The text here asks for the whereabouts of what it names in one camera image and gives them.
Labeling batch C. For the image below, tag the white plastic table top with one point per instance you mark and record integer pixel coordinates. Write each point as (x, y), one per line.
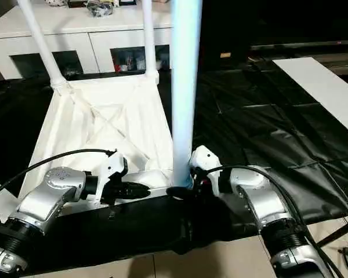
(104, 116)

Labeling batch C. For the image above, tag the dark frame with yellow cards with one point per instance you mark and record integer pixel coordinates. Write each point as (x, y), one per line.
(75, 3)

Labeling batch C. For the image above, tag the white flat board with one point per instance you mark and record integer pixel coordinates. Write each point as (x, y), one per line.
(322, 84)

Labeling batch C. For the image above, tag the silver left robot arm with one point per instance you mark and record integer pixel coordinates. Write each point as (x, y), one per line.
(43, 199)

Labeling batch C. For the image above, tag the black low cabinet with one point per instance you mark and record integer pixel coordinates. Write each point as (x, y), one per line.
(278, 23)

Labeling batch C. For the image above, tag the bag of black items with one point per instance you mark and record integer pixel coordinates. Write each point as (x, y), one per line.
(100, 8)

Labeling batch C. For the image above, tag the white sideboard cabinet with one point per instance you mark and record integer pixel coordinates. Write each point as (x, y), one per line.
(75, 26)

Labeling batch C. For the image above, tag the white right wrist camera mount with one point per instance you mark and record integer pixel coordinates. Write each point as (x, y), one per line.
(204, 156)

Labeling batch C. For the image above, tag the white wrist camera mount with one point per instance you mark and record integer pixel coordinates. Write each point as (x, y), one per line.
(204, 156)
(113, 165)

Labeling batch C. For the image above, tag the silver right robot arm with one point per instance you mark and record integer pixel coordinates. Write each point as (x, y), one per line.
(264, 202)

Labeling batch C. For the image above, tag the small yellow label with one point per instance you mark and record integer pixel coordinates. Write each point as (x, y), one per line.
(225, 54)

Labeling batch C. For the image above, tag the black tripod leg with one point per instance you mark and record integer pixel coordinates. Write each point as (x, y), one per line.
(342, 233)

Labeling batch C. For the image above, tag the spotted white plush toy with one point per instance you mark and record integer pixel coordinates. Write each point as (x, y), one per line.
(56, 2)

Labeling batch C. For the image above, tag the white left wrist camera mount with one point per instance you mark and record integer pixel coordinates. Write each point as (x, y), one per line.
(113, 165)

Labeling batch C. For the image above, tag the red and white container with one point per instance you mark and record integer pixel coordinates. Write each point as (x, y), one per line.
(123, 68)

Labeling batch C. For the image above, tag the black plastic mat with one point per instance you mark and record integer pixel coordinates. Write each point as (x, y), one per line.
(278, 121)

